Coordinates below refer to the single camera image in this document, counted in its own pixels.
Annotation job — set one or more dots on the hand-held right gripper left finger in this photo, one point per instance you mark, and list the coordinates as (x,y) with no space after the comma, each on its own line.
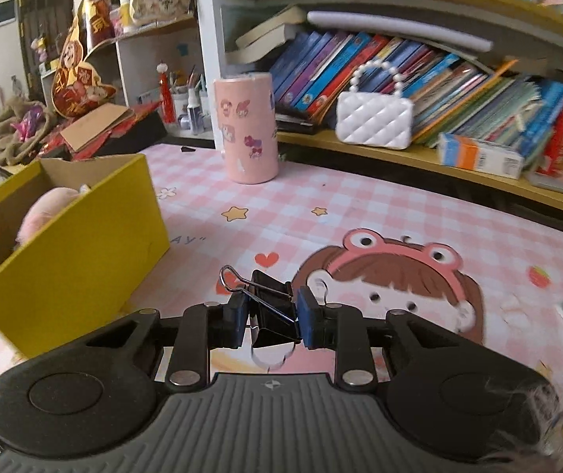
(238,320)

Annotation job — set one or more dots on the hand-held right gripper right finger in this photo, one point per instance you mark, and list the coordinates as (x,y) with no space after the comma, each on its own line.
(306,318)

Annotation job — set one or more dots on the black binder clip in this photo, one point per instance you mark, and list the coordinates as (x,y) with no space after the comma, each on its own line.
(271,305)

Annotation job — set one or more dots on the yellow cardboard box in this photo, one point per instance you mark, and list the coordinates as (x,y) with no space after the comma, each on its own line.
(79,266)

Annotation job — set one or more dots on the large pink plush toy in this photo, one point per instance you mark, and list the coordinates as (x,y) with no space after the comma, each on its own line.
(40,212)

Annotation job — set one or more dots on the pink checked printed tablecloth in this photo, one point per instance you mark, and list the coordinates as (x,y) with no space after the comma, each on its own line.
(360,207)

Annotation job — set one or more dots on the wooden bookshelf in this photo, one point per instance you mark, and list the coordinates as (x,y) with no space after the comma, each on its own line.
(409,160)

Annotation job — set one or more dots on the pink cylindrical container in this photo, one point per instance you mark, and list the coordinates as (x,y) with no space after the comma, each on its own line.
(247,130)

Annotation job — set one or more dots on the black flat box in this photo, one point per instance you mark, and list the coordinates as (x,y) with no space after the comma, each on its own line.
(138,135)

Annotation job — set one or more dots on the small clear spray bottle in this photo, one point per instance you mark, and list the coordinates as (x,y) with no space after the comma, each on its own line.
(194,113)

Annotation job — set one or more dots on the orange and blue carton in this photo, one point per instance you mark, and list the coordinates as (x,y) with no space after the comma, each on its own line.
(478,155)

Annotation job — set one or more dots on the red tassel ornament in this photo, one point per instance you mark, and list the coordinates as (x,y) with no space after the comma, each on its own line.
(167,93)

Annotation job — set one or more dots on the brown cardboard sheet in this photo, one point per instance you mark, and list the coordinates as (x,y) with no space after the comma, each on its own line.
(96,125)

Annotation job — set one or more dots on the row of colourful books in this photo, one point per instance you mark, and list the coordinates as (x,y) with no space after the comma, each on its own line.
(458,88)

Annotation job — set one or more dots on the white shelf unit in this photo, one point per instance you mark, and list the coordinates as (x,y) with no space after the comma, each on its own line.
(163,54)

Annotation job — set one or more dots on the stack of thick books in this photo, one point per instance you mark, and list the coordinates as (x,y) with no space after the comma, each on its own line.
(266,34)

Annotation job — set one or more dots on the red cartoon figure decoration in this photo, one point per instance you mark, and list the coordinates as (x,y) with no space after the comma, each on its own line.
(79,79)

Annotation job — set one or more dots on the brown fuzzy cloth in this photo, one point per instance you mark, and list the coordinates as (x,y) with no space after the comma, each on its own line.
(10,133)

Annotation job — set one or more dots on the white foam tube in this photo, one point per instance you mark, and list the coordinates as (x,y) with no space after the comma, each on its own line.
(399,29)

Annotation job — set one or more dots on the dark wooden door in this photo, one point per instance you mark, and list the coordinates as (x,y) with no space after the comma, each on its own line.
(45,10)

